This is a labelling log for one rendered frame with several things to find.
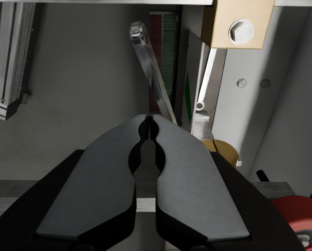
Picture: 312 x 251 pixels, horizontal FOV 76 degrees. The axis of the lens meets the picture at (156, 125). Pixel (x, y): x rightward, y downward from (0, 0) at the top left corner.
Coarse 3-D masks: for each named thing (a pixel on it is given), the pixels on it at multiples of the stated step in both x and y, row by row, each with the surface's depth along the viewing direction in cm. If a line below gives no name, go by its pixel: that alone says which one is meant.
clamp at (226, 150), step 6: (210, 144) 25; (216, 144) 25; (222, 144) 25; (228, 144) 25; (216, 150) 25; (222, 150) 24; (228, 150) 24; (234, 150) 24; (228, 156) 23; (234, 156) 23; (240, 156) 25; (234, 162) 23; (240, 162) 24
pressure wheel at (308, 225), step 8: (264, 176) 32; (280, 200) 24; (288, 200) 24; (296, 200) 24; (304, 200) 24; (280, 208) 24; (288, 208) 23; (296, 208) 23; (304, 208) 23; (288, 216) 23; (296, 216) 22; (304, 216) 22; (296, 224) 22; (304, 224) 22; (296, 232) 23; (304, 232) 23; (304, 240) 23
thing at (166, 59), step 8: (168, 16) 29; (168, 24) 30; (168, 32) 31; (168, 40) 31; (168, 48) 32; (168, 56) 32; (168, 64) 33; (168, 72) 34; (168, 80) 35; (168, 88) 35; (168, 96) 36
